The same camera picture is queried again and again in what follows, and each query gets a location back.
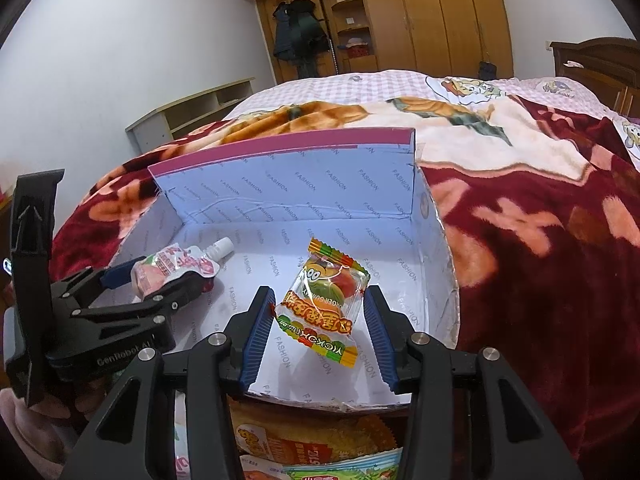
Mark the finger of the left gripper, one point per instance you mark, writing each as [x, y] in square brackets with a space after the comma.
[115, 276]
[181, 291]

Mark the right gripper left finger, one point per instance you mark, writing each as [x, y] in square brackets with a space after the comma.
[132, 435]

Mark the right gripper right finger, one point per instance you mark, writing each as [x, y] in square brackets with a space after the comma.
[508, 436]

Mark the small peach jelly pouch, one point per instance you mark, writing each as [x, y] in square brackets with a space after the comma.
[153, 272]

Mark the green peas snack bag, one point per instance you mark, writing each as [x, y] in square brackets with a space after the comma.
[378, 466]

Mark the burger gummy candy packet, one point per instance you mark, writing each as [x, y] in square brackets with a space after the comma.
[321, 307]

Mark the rice cracker orange pack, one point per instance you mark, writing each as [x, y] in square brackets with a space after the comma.
[293, 436]

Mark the large peach jelly pouch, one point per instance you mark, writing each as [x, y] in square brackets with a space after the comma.
[181, 440]

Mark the person's left hand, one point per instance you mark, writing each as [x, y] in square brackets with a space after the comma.
[37, 440]

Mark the low white shelf unit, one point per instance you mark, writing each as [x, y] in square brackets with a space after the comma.
[174, 120]

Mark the pink cardboard box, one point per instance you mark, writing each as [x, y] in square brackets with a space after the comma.
[359, 190]

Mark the dark red floral blanket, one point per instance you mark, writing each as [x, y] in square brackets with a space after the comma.
[541, 212]

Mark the dark hanging coats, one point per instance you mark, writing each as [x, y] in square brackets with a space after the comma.
[300, 37]

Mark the pink checked cartoon bedsheet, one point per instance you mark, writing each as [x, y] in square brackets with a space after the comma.
[560, 93]

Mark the red pot on shelf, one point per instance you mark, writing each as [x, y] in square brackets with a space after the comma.
[355, 48]

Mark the black bag by wardrobe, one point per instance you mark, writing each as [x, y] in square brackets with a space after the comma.
[487, 71]

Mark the wooden wardrobe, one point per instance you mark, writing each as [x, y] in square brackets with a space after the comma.
[435, 37]

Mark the wooden headboard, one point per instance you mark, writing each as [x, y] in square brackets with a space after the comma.
[609, 67]

